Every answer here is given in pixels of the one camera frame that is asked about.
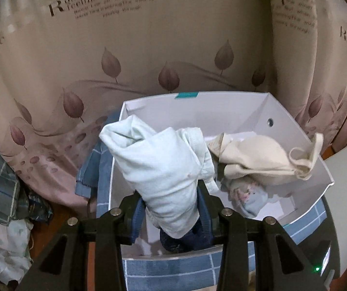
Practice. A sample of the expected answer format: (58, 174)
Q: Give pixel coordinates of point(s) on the light blue floral underwear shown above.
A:
(246, 197)

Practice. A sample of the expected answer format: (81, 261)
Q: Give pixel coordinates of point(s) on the leaf printed curtain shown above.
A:
(161, 21)

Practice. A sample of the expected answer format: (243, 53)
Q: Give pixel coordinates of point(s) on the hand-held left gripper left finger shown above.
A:
(138, 221)

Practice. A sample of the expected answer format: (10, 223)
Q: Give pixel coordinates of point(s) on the dark patterned cloth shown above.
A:
(40, 209)

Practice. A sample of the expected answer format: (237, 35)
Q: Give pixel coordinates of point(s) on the white printed cloth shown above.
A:
(0, 248)

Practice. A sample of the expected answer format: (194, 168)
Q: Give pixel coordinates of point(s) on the cream underwear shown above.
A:
(258, 157)

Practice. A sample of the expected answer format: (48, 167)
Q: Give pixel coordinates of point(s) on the navy knit cloth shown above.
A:
(197, 239)

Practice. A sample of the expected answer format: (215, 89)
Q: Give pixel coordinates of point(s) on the white board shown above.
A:
(343, 166)

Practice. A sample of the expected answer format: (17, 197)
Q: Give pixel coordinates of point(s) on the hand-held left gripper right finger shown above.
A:
(207, 218)

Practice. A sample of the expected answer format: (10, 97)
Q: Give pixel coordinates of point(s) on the white cardboard box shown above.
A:
(222, 115)

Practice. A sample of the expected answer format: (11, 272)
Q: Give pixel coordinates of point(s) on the blue checked sheet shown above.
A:
(167, 269)

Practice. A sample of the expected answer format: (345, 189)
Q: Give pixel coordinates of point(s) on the pale mint underwear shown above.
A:
(161, 169)

